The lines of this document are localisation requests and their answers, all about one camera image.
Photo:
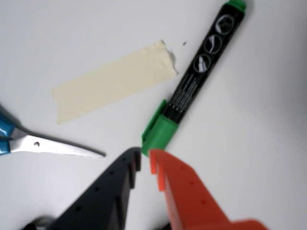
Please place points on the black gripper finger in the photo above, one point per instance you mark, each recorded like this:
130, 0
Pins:
100, 196

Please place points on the green capped black marker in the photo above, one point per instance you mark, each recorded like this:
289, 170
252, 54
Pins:
192, 83

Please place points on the beige masking tape strip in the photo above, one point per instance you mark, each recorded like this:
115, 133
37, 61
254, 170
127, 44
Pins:
112, 81

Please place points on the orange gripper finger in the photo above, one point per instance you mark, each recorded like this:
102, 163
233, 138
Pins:
192, 198

